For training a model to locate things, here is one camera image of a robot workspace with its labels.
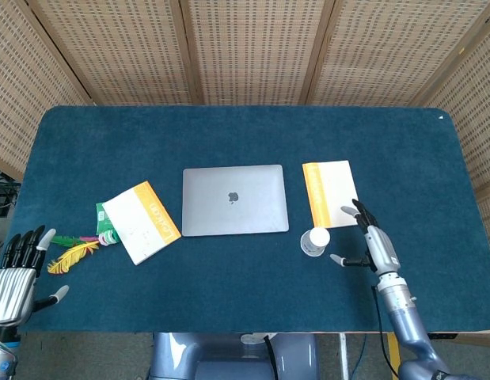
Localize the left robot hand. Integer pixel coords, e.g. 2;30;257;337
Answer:
0;225;70;328

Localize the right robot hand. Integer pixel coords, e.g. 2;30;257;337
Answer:
329;199;400;277

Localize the white paper cup green print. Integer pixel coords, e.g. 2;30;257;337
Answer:
299;226;332;257

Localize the clean Lexicon notebook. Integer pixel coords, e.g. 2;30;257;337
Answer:
302;159;360;230

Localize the white table leg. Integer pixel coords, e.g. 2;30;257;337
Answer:
338;333;351;375

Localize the green packet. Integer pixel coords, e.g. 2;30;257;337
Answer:
95;201;116;234

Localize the stained Lexicon notebook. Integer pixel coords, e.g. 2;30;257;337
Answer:
101;180;182;266

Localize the blue table cloth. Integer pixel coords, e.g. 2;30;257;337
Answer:
5;104;490;334

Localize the grey closed laptop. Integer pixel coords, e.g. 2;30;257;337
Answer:
181;164;290;238

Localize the blue robot torso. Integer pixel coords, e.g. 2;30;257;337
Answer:
147;332;321;380

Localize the woven wooden folding screen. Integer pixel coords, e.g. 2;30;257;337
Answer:
0;0;490;238

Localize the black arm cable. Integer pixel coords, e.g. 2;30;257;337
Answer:
370;284;393;380

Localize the dark equipment with cables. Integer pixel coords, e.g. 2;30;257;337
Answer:
0;168;20;217

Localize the blue cable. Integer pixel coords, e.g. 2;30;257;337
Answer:
357;334;369;371

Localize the black torso cable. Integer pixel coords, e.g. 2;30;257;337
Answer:
263;335;280;380

